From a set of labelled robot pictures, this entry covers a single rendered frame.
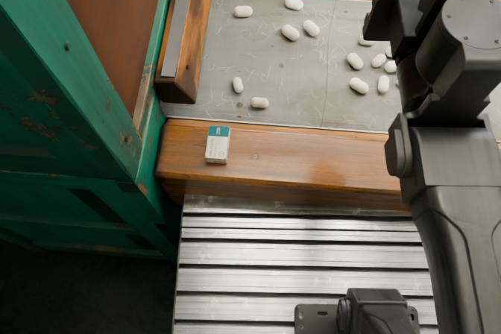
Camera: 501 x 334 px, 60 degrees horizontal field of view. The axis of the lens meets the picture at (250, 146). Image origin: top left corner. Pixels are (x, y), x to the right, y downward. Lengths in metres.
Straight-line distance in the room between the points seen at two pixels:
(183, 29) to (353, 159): 0.35
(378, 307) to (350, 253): 0.20
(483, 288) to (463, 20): 0.20
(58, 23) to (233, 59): 0.49
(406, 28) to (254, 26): 0.49
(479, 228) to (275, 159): 0.41
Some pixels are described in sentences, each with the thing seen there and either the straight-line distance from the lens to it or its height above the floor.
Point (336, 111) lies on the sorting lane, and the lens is 0.80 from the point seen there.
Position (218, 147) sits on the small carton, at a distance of 0.71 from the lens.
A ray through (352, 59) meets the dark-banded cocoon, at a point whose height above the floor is 0.76.
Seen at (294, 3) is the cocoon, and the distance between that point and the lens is 0.91.
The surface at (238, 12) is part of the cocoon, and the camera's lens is 0.89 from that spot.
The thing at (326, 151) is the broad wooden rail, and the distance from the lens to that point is 0.74.
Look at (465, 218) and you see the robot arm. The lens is 0.38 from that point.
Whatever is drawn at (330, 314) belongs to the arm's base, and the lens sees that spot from 0.77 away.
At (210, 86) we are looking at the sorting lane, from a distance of 0.81.
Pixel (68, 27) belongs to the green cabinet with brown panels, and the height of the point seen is 1.12.
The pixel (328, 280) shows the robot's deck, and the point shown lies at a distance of 0.78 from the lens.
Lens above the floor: 1.43
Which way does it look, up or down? 67 degrees down
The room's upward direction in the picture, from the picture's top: straight up
